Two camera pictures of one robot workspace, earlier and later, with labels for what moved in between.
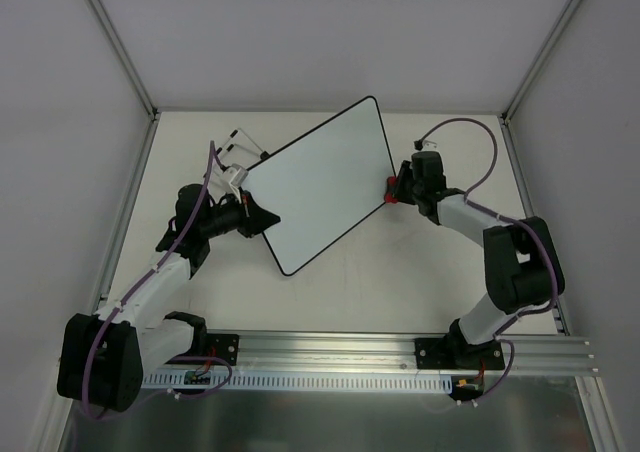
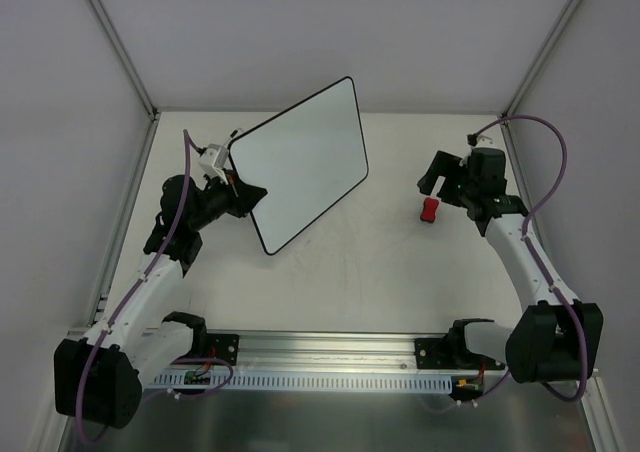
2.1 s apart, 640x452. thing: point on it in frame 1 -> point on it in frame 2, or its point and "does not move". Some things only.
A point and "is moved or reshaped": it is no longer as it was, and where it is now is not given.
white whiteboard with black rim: (323, 184) is moved or reshaped
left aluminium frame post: (116, 42) does not move
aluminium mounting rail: (543, 353) does not move
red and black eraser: (389, 196) is moved or reshaped
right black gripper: (405, 183) -> (451, 180)
